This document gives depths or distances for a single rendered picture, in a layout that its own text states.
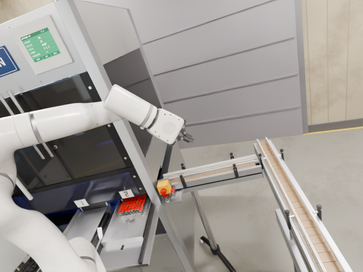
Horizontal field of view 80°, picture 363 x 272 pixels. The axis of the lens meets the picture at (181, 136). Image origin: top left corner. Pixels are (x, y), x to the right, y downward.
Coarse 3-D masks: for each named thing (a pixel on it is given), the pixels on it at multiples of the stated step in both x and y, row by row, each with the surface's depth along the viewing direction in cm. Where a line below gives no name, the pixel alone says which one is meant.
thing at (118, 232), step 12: (120, 204) 156; (132, 216) 142; (144, 216) 139; (108, 228) 136; (120, 228) 136; (132, 228) 133; (144, 228) 127; (108, 240) 131; (120, 240) 124; (132, 240) 124
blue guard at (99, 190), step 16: (112, 176) 136; (128, 176) 136; (48, 192) 146; (64, 192) 145; (80, 192) 144; (96, 192) 143; (112, 192) 143; (32, 208) 154; (48, 208) 153; (64, 208) 152
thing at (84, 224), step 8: (96, 208) 162; (104, 208) 159; (80, 216) 159; (88, 216) 156; (96, 216) 154; (104, 216) 149; (72, 224) 153; (80, 224) 152; (88, 224) 149; (96, 224) 147; (64, 232) 145; (72, 232) 147; (80, 232) 144; (88, 232) 142; (96, 232) 137
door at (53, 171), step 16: (16, 96) 116; (0, 112) 121; (16, 112) 121; (48, 144) 129; (16, 160) 136; (32, 160) 135; (48, 160) 135; (32, 176) 142; (48, 176) 141; (64, 176) 140; (16, 192) 149
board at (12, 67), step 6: (0, 48) 103; (0, 54) 105; (6, 54) 105; (0, 60) 106; (6, 60) 106; (12, 60) 106; (0, 66) 108; (6, 66) 107; (12, 66) 107; (0, 72) 109; (6, 72) 109; (12, 72) 109
